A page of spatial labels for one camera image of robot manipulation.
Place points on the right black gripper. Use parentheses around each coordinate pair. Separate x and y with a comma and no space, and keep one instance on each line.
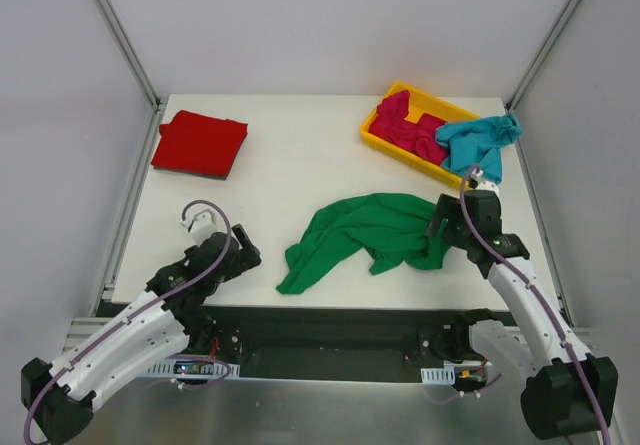
(446,223)

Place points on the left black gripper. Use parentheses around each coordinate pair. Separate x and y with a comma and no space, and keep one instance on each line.
(238,251)

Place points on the green t shirt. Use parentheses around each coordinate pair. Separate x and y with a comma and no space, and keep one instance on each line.
(390,227)

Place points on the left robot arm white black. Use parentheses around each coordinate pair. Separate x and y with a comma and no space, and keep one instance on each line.
(167,319)

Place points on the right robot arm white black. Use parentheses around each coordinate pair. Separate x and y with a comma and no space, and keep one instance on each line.
(564,389)

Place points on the teal t shirt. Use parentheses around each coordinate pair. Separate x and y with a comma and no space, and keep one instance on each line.
(478,142)

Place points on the magenta t shirt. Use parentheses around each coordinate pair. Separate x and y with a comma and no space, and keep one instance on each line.
(419,138)

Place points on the yellow plastic bin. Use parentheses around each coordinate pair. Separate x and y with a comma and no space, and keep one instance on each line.
(420,102)

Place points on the folded red t shirt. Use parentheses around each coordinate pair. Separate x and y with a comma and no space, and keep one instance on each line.
(199,145)

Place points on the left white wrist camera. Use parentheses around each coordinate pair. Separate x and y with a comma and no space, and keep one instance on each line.
(201,226)

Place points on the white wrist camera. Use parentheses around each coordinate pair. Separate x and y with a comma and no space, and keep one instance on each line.
(478,181)
(201,226)

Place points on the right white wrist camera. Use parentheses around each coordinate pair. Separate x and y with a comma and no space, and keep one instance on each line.
(478,181)

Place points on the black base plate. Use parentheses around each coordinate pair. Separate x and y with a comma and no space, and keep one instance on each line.
(362,345)

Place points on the right aluminium side rail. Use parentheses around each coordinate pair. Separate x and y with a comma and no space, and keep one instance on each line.
(523,215)

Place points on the aluminium side rail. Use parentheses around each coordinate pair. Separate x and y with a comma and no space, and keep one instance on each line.
(127,211)
(523,215)

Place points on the left white cable duct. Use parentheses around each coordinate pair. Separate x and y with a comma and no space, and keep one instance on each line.
(192,369)

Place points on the white cable duct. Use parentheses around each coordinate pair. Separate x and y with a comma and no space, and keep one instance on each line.
(192,369)
(452,375)

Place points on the left aluminium side rail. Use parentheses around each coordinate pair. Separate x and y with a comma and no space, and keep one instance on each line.
(127,211)

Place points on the right white cable duct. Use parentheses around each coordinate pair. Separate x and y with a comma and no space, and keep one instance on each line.
(452,375)

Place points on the front aluminium rail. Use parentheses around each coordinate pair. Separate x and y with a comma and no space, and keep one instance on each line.
(82,328)

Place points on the right aluminium frame post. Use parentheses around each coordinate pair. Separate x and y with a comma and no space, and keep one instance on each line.
(543,52)

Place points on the aluminium frame post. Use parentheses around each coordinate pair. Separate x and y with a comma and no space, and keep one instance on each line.
(115,27)
(543,52)

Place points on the left aluminium frame post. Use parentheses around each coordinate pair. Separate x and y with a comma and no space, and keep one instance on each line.
(115,27)

